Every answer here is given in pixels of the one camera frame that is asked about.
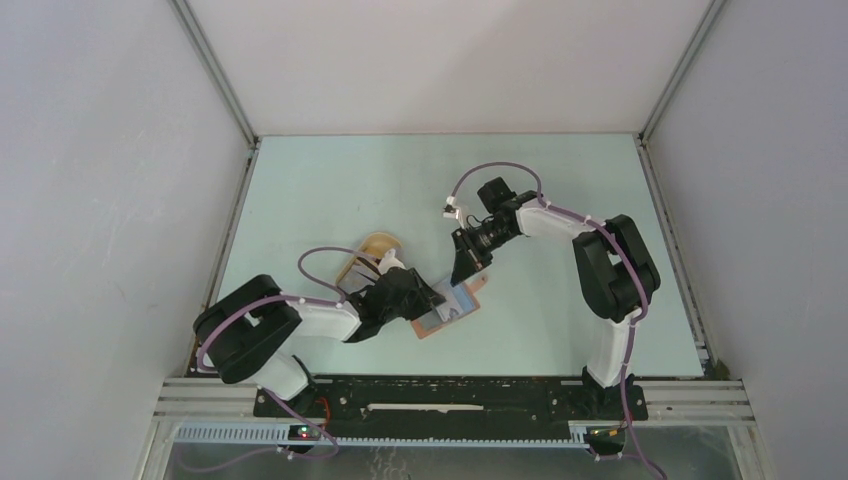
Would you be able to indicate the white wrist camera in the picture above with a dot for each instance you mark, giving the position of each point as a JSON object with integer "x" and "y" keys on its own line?
{"x": 453, "y": 210}
{"x": 389, "y": 261}

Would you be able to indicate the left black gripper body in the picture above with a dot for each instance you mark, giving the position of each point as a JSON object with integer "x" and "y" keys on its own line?
{"x": 415, "y": 304}

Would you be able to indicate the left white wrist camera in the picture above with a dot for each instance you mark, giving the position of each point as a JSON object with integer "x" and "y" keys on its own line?
{"x": 389, "y": 261}

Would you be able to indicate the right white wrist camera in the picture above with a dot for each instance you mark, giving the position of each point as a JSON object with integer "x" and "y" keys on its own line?
{"x": 453, "y": 210}

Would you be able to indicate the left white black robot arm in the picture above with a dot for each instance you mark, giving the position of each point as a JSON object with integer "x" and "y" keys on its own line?
{"x": 241, "y": 337}

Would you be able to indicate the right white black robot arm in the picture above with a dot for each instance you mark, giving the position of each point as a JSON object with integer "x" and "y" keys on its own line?
{"x": 616, "y": 272}

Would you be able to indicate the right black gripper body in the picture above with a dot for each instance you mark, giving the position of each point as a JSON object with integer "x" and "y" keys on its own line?
{"x": 482, "y": 241}

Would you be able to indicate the white credit card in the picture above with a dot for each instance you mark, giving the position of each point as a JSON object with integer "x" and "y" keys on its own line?
{"x": 459, "y": 301}

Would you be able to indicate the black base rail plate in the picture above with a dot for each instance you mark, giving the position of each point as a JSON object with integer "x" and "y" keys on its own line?
{"x": 466, "y": 408}

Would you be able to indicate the yellow oval tray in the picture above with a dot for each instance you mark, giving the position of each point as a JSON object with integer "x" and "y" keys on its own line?
{"x": 360, "y": 272}

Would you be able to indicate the aluminium frame rail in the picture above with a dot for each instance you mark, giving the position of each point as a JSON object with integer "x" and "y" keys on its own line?
{"x": 204, "y": 409}

